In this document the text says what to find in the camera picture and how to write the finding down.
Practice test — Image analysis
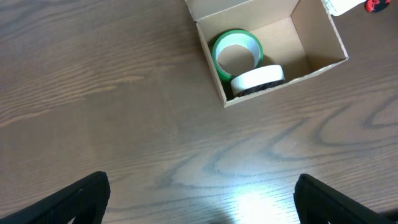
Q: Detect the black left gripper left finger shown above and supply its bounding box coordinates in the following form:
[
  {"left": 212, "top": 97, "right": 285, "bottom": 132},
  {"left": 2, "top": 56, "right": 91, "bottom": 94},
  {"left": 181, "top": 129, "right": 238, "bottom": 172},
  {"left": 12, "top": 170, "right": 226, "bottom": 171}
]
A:
[{"left": 1, "top": 171, "right": 111, "bottom": 224}]

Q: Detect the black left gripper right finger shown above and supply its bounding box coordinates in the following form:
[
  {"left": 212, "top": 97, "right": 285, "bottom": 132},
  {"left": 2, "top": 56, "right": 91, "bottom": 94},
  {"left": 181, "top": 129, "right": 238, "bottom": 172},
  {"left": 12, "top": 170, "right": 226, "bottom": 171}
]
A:
[{"left": 294, "top": 174, "right": 397, "bottom": 224}]

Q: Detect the white tape roll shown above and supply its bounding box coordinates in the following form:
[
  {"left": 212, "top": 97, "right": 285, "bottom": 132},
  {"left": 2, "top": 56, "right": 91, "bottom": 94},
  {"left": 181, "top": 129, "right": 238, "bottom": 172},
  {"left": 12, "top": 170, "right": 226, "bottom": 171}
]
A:
[{"left": 231, "top": 65, "right": 285, "bottom": 96}]

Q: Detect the brown cardboard box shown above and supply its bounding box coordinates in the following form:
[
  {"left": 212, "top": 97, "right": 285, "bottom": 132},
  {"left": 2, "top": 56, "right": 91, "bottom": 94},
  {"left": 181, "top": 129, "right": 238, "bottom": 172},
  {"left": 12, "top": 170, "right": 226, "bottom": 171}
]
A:
[{"left": 185, "top": 0, "right": 349, "bottom": 107}]

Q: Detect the green tape roll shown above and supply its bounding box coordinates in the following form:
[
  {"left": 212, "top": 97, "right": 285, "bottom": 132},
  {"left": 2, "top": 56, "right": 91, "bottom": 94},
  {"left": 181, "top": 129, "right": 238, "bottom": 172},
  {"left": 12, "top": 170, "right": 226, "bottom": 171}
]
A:
[{"left": 212, "top": 29, "right": 264, "bottom": 82}]

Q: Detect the white yellow sticky note pad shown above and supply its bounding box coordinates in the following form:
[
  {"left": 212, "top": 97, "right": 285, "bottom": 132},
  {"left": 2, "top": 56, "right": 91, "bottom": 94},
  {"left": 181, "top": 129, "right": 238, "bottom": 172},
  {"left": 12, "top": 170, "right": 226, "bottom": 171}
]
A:
[{"left": 324, "top": 0, "right": 366, "bottom": 16}]

